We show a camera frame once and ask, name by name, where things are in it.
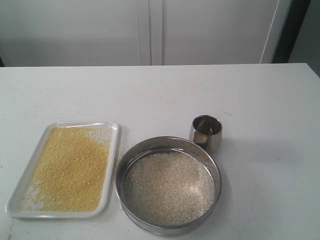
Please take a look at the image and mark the round stainless steel sieve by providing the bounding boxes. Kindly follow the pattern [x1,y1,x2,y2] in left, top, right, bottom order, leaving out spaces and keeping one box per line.
[115,136,222,236]

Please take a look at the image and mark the white rectangular plastic tray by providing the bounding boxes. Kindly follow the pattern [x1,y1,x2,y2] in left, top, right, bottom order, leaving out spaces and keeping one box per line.
[5,122,120,219]

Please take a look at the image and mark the stainless steel cup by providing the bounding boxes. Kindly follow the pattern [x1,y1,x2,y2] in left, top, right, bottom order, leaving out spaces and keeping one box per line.
[189,115,223,154]

